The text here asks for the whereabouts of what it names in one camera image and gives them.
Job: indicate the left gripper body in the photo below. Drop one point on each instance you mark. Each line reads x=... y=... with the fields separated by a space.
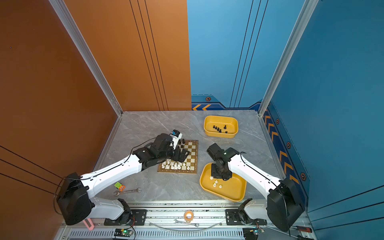
x=174 y=154

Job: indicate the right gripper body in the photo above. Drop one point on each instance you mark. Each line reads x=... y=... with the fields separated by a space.
x=216 y=172

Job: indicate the wooden chess board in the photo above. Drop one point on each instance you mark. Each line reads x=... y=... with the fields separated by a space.
x=189 y=165

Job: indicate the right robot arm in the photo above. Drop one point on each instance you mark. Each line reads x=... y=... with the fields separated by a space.
x=282 y=204

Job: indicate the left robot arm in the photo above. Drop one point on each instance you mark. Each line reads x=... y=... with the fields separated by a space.
x=77 y=198

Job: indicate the green circuit board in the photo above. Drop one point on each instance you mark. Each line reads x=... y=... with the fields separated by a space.
x=123 y=234

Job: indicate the near yellow tray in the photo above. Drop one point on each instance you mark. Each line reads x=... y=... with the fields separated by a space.
x=233 y=190

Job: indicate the yellow tray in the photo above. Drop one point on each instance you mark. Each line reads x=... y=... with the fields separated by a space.
x=233 y=190
x=221 y=127

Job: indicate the far yellow tray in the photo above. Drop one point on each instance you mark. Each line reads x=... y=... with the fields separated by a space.
x=221 y=127

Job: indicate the silver wrench on table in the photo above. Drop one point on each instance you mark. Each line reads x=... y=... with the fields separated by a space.
x=117 y=192

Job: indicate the orange green small box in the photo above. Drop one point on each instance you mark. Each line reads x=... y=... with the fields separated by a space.
x=120 y=187

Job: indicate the orange tape roll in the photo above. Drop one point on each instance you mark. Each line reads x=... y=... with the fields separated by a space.
x=188 y=216

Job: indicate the pink tool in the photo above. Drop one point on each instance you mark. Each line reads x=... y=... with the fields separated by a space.
x=89 y=224

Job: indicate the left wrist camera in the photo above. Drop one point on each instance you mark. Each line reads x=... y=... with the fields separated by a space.
x=176 y=138

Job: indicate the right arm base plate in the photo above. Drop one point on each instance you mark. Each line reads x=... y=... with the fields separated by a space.
x=233 y=218

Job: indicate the silver wrench on rail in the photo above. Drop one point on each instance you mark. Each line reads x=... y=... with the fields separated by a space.
x=186 y=223

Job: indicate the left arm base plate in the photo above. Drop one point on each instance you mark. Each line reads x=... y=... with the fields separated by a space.
x=138 y=217

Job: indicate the red handled ratchet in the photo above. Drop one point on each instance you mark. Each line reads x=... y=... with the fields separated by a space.
x=303 y=229

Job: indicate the aluminium corner post left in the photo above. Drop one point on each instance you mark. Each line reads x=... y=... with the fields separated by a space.
x=76 y=36

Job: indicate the aluminium corner post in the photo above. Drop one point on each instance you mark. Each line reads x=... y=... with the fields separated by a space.
x=76 y=36
x=292 y=43

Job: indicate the aluminium corner post right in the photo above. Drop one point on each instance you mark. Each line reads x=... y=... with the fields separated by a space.
x=292 y=43

